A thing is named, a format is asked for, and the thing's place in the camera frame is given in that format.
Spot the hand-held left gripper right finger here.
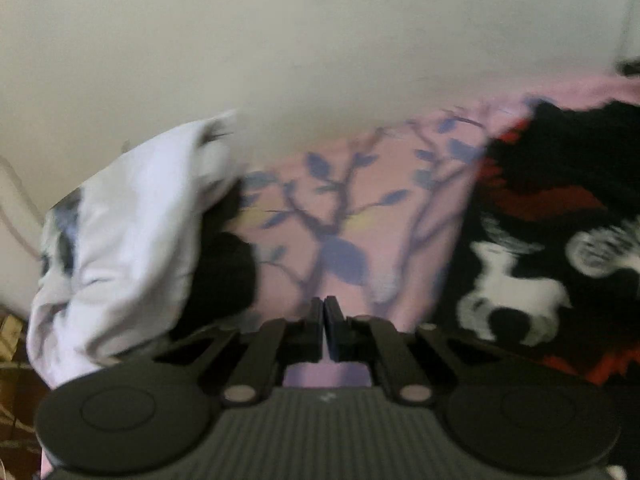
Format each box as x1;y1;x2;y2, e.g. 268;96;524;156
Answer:
324;296;501;407

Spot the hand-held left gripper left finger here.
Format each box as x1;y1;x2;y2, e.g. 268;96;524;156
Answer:
152;296;325;407

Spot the black red patterned sweater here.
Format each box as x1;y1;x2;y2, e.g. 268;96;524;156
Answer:
430;99;640;387

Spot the black cloth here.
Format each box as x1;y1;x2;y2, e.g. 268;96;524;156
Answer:
169;184;262;343

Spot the pink floral bedsheet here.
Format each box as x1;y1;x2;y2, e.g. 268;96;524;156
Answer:
37;74;640;480

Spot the white printed cloth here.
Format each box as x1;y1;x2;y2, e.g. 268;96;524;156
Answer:
26;109;242;391

